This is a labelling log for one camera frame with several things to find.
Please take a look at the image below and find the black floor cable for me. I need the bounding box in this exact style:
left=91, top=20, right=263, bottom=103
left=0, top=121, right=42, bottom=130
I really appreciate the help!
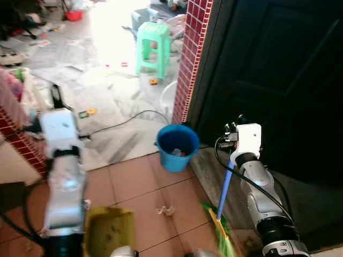
left=85, top=109, right=173, bottom=138

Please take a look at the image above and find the green plastic stool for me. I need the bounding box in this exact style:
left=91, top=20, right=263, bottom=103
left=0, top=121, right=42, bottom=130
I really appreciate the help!
left=135, top=21, right=173, bottom=80

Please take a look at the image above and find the blue plastic bucket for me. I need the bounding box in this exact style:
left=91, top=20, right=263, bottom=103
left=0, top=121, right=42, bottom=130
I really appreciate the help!
left=155, top=124, right=201, bottom=173

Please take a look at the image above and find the crumpled paper scrap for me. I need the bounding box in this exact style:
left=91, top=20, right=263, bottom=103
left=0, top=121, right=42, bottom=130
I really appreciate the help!
left=155, top=205, right=177, bottom=217

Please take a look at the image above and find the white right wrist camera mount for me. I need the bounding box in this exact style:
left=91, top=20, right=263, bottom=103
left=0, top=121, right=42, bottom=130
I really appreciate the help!
left=236, top=123, right=263, bottom=159

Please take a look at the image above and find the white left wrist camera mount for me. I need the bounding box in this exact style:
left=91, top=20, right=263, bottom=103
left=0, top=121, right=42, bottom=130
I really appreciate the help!
left=40, top=108, right=85, bottom=157

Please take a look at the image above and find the blue-handled green broom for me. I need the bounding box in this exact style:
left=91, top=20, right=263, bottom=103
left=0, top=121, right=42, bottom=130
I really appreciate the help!
left=200, top=158, right=237, bottom=257

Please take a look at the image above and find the red tiled pillar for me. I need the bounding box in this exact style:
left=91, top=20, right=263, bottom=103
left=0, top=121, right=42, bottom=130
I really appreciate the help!
left=171, top=0, right=214, bottom=125

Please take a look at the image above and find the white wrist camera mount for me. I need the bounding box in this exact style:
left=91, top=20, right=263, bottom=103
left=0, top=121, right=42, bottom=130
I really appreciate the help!
left=40, top=108, right=85, bottom=157
left=236, top=123, right=263, bottom=159

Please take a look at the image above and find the dark wooden door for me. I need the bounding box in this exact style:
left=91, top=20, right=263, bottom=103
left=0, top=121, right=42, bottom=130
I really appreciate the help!
left=187, top=0, right=343, bottom=252

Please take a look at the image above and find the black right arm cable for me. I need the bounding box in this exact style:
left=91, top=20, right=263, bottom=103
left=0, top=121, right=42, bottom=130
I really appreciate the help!
left=214, top=135, right=293, bottom=221

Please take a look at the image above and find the yellow-green dustpan with red handle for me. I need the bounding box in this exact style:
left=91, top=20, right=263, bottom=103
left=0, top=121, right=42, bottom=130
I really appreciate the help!
left=84, top=206, right=136, bottom=257

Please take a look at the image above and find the green and yellow floor toy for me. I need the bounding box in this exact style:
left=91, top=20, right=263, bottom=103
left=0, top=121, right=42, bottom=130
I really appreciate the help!
left=78, top=107, right=98, bottom=119

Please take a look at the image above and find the silver left robot leg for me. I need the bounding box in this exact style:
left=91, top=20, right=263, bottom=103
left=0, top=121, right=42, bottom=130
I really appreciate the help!
left=109, top=245, right=138, bottom=257

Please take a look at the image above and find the pink cloth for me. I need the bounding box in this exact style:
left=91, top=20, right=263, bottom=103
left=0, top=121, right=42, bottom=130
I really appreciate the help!
left=0, top=69, right=25, bottom=127

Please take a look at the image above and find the red plastic basin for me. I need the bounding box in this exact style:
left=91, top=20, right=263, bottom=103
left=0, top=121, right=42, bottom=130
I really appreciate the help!
left=65, top=9, right=84, bottom=22

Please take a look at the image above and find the white round basin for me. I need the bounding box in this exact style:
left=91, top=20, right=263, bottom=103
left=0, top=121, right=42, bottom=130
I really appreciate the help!
left=159, top=80, right=178, bottom=116

